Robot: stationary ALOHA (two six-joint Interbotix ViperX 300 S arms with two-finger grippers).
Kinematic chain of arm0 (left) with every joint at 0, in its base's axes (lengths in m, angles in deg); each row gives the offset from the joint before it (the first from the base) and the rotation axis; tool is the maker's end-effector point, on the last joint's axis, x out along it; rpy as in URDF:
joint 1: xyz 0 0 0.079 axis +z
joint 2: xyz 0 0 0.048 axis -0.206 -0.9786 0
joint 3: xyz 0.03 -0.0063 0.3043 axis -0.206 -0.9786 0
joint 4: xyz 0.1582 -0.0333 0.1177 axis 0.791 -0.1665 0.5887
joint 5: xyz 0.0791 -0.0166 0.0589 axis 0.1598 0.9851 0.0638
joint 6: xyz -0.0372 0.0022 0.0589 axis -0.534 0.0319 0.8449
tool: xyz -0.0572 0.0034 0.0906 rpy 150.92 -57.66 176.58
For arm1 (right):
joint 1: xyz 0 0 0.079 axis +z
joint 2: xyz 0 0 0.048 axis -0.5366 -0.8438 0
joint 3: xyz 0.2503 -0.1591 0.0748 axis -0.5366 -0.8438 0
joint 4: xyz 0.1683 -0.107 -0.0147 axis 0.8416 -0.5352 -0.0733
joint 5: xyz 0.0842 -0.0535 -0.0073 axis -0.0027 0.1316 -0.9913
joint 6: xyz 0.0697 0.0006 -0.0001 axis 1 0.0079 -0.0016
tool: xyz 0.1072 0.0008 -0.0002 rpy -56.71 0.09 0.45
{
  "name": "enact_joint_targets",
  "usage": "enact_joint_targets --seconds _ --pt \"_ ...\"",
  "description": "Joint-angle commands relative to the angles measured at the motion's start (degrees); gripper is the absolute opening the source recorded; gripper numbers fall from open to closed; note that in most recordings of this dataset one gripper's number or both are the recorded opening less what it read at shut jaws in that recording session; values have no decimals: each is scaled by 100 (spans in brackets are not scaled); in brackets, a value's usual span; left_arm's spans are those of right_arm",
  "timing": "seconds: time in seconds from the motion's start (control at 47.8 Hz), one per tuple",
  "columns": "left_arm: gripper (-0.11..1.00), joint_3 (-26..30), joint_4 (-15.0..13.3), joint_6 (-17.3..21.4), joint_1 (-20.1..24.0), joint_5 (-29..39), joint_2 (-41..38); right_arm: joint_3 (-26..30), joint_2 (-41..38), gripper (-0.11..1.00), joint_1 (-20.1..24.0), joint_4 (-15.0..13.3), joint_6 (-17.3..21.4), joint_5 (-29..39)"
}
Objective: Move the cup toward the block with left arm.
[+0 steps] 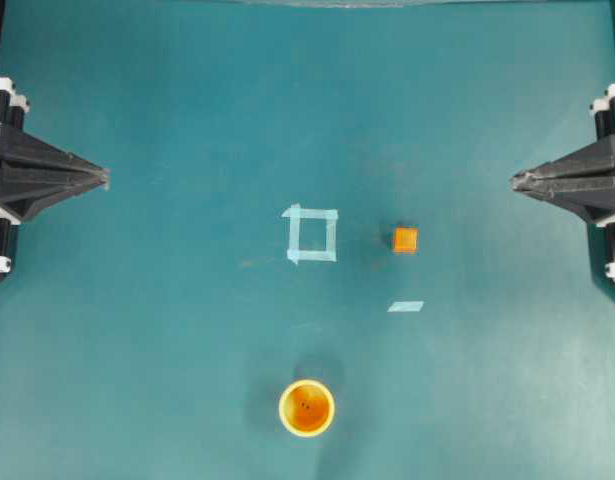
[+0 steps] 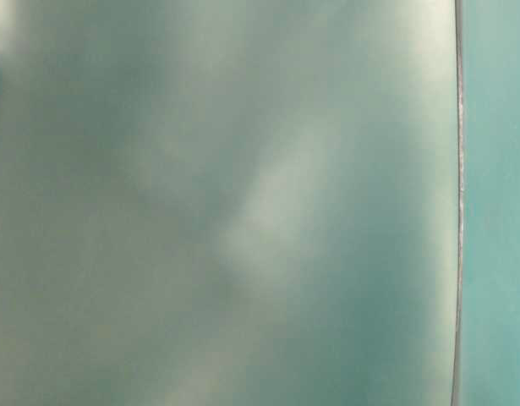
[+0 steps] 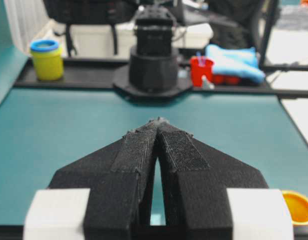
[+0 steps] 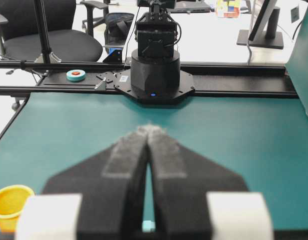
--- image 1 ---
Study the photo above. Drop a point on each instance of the orange plastic cup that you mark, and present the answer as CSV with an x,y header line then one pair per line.
x,y
306,408

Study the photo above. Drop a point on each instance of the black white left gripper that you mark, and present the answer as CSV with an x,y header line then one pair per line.
x,y
23,195

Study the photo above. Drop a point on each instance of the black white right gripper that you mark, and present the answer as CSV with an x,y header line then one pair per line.
x,y
591,200

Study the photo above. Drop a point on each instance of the small orange block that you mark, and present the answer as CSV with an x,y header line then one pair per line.
x,y
405,240

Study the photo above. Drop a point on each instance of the blue tape square outline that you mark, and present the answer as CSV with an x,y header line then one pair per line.
x,y
312,234

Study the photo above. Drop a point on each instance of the small blue tape strip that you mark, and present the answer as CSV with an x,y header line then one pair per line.
x,y
406,306

